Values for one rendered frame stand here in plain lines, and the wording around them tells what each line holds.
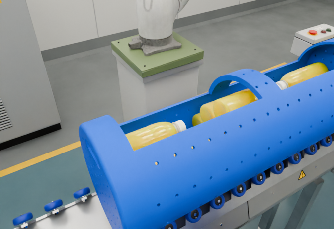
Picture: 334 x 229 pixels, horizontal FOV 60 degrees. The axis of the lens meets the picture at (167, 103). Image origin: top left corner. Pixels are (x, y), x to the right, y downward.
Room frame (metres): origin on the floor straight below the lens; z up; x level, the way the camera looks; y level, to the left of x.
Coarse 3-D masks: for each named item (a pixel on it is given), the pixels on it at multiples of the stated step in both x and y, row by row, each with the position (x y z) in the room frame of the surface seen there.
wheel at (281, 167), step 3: (279, 162) 0.57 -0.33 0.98; (282, 162) 0.58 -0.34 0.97; (276, 165) 0.56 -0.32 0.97; (279, 165) 0.57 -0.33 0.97; (282, 165) 0.57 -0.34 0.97; (270, 168) 0.56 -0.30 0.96; (273, 168) 0.56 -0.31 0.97; (276, 168) 0.56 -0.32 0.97; (279, 168) 0.56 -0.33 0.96; (282, 168) 0.56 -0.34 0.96; (273, 171) 0.55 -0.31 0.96; (276, 171) 0.55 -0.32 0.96; (279, 171) 0.56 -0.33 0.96; (282, 171) 0.56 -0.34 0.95
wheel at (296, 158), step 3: (297, 153) 0.61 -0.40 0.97; (300, 153) 0.61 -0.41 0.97; (291, 156) 0.60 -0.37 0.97; (294, 156) 0.60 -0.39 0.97; (297, 156) 0.60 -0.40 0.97; (300, 156) 0.61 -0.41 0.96; (288, 159) 0.60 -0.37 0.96; (291, 159) 0.59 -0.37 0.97; (294, 159) 0.60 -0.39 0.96; (297, 159) 0.60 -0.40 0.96; (300, 159) 0.60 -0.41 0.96; (291, 162) 0.59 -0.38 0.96; (294, 162) 0.59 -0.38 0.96; (297, 162) 0.59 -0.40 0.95
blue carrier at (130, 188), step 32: (288, 64) 0.91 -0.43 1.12; (224, 96) 0.76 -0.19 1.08; (256, 96) 0.58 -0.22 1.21; (288, 96) 0.58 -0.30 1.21; (320, 96) 0.61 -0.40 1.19; (96, 128) 0.44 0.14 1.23; (128, 128) 0.59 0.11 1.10; (192, 128) 0.45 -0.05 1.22; (224, 128) 0.47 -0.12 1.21; (256, 128) 0.49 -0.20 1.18; (288, 128) 0.52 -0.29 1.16; (320, 128) 0.57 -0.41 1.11; (96, 160) 0.40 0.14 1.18; (128, 160) 0.37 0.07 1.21; (160, 160) 0.38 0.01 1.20; (192, 160) 0.40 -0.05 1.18; (224, 160) 0.42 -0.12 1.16; (256, 160) 0.46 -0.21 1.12; (96, 192) 0.46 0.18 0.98; (128, 192) 0.32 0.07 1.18; (160, 192) 0.34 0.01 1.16; (192, 192) 0.37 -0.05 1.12; (224, 192) 0.42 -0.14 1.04; (128, 224) 0.29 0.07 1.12; (160, 224) 0.32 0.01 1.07
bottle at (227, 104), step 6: (246, 90) 0.63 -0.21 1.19; (228, 96) 0.61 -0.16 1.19; (234, 96) 0.60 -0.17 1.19; (240, 96) 0.60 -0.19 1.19; (246, 96) 0.61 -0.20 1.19; (252, 96) 0.61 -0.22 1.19; (216, 102) 0.60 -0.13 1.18; (222, 102) 0.58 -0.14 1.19; (228, 102) 0.58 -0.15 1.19; (234, 102) 0.58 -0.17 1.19; (240, 102) 0.59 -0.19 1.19; (246, 102) 0.59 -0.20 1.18; (216, 108) 0.60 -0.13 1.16; (222, 108) 0.58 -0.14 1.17; (228, 108) 0.56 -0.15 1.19; (234, 108) 0.57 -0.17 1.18; (216, 114) 0.59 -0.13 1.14; (222, 114) 0.58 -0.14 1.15
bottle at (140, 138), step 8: (144, 128) 0.54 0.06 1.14; (152, 128) 0.54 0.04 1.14; (160, 128) 0.54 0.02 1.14; (168, 128) 0.54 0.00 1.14; (176, 128) 0.56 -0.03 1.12; (128, 136) 0.51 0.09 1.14; (136, 136) 0.51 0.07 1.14; (144, 136) 0.51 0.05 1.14; (152, 136) 0.51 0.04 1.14; (160, 136) 0.52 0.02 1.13; (168, 136) 0.53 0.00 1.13; (136, 144) 0.49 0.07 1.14; (144, 144) 0.49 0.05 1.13
